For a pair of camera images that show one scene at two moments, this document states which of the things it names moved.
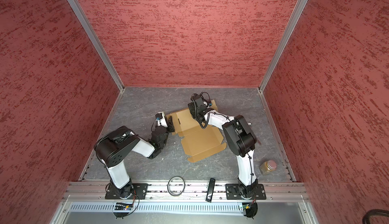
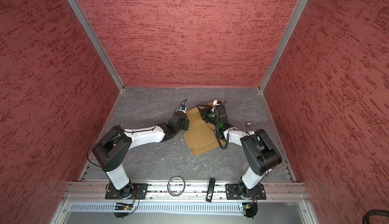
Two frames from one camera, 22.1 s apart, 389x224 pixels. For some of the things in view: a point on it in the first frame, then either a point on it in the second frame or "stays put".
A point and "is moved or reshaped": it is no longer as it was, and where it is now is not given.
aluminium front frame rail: x=95 y=191 stays put
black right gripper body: x=194 y=111 -> x=208 y=115
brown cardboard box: x=197 y=141 is moved or reshaped
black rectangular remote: x=210 y=191 stays put
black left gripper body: x=163 y=145 -> x=184 y=127
